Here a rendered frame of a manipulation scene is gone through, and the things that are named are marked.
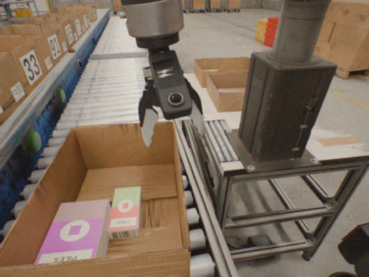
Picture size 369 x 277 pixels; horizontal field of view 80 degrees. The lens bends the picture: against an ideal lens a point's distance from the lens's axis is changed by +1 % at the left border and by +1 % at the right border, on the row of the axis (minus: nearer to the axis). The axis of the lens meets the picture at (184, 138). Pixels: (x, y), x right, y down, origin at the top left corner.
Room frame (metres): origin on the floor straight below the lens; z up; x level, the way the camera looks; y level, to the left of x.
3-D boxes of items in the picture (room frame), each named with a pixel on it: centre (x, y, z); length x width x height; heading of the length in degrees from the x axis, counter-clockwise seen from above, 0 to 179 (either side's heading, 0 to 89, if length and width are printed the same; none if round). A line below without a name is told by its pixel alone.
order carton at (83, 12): (2.53, 1.15, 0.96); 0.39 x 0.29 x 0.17; 13
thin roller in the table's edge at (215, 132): (0.73, -0.14, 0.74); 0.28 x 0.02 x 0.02; 9
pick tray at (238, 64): (1.42, -0.27, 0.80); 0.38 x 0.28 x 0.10; 98
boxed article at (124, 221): (0.36, 0.15, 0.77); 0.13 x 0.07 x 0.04; 6
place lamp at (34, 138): (0.62, 0.51, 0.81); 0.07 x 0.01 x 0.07; 12
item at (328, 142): (1.08, -0.34, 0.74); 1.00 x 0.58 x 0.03; 9
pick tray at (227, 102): (1.10, -0.33, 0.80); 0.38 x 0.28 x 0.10; 96
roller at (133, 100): (1.09, 0.37, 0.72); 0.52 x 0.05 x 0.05; 102
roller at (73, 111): (1.02, 0.36, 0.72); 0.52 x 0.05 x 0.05; 102
